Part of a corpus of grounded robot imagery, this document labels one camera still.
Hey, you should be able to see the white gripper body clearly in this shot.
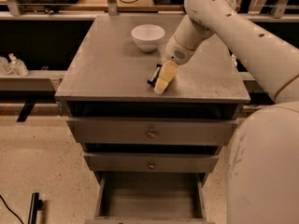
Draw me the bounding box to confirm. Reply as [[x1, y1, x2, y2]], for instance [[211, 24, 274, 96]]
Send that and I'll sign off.
[[164, 36, 194, 65]]

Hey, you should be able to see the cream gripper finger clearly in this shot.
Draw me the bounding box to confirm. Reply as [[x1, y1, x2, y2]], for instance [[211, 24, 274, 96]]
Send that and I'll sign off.
[[154, 61, 178, 94]]

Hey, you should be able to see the dark rxbar blueberry wrapper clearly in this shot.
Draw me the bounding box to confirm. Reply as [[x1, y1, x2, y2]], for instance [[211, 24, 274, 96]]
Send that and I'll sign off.
[[147, 64, 162, 87]]

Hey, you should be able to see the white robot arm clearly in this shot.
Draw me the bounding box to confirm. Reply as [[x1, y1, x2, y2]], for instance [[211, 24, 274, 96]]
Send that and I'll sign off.
[[154, 0, 299, 224]]

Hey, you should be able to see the grey drawer cabinet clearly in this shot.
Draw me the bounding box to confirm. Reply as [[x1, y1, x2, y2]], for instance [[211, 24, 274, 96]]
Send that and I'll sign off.
[[54, 14, 251, 224]]

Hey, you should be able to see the top grey drawer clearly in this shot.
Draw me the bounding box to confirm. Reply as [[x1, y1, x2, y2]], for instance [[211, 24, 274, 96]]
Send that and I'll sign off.
[[67, 118, 237, 146]]

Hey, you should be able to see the grey drawer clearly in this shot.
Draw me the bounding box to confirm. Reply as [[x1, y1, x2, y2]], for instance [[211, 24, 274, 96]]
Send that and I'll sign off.
[[84, 172, 213, 224], [67, 118, 237, 146], [84, 153, 218, 173]]

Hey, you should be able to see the middle grey drawer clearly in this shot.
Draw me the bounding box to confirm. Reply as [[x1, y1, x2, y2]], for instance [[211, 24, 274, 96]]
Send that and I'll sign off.
[[84, 153, 218, 173]]

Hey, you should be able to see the bottom grey drawer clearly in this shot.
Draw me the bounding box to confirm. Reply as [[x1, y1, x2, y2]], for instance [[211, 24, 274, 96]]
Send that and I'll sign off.
[[84, 172, 213, 224]]

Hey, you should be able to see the white ceramic bowl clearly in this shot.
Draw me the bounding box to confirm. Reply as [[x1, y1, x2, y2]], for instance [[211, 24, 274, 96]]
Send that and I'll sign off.
[[131, 24, 165, 52]]

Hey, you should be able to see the black stand foot left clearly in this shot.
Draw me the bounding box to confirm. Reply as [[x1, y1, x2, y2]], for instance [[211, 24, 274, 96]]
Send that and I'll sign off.
[[27, 192, 43, 224]]

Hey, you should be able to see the black floor cable left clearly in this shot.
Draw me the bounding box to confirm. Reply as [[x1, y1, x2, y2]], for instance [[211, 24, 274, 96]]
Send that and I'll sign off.
[[0, 194, 25, 224]]

